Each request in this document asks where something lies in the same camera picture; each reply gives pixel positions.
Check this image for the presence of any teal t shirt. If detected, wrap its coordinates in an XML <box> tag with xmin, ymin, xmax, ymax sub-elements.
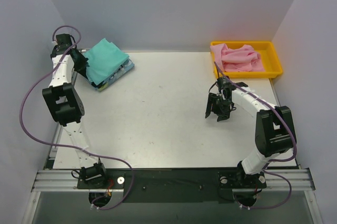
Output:
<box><xmin>84</xmin><ymin>38</ymin><xmax>129</xmax><ymax>84</ymax></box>

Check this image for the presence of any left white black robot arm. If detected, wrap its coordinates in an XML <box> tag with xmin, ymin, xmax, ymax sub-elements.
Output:
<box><xmin>42</xmin><ymin>34</ymin><xmax>108</xmax><ymax>188</ymax></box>

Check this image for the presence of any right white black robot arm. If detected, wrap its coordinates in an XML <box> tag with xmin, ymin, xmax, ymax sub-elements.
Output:
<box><xmin>205</xmin><ymin>76</ymin><xmax>296</xmax><ymax>187</ymax></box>

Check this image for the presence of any folded black printed t shirt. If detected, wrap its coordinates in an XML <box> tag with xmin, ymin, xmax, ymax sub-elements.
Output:
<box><xmin>90</xmin><ymin>82</ymin><xmax>104</xmax><ymax>89</ymax></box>

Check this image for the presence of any pink t shirt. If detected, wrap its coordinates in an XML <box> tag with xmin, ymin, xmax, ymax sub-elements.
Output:
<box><xmin>210</xmin><ymin>43</ymin><xmax>265</xmax><ymax>72</ymax></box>

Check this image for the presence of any yellow plastic tray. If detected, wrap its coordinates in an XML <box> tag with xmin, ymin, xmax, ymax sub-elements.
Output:
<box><xmin>210</xmin><ymin>41</ymin><xmax>283</xmax><ymax>79</ymax></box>

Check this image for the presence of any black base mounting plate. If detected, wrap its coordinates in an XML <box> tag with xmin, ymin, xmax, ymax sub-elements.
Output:
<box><xmin>77</xmin><ymin>168</ymin><xmax>266</xmax><ymax>203</ymax></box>

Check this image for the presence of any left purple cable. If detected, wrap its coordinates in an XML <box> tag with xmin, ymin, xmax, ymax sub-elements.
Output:
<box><xmin>19</xmin><ymin>25</ymin><xmax>135</xmax><ymax>211</ymax></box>

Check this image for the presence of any aluminium front rail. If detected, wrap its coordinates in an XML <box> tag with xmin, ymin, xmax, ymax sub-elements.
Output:
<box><xmin>32</xmin><ymin>169</ymin><xmax>315</xmax><ymax>192</ymax></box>

